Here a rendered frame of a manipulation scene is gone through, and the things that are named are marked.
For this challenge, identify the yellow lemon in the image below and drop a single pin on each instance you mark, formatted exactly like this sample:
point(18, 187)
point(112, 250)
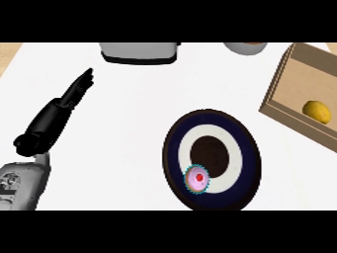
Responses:
point(316, 112)

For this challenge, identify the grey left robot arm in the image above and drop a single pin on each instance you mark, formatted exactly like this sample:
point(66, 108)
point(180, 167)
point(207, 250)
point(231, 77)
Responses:
point(12, 187)

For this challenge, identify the cardboard box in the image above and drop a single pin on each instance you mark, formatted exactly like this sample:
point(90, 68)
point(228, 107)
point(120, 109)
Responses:
point(312, 99)

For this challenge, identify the grey round bowl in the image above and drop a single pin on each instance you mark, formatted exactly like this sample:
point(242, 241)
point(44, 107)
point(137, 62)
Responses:
point(245, 48)

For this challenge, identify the grey appliance with black base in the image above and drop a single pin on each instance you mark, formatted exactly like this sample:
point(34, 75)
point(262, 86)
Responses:
point(139, 52)

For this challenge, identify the pink cupcake with cherry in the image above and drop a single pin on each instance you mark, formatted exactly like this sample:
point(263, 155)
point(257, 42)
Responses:
point(197, 179)

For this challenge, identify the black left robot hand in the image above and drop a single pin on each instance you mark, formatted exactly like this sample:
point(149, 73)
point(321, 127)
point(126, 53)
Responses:
point(46, 122)

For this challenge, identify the dark blue and white plate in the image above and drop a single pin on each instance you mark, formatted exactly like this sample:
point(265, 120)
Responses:
point(210, 159)

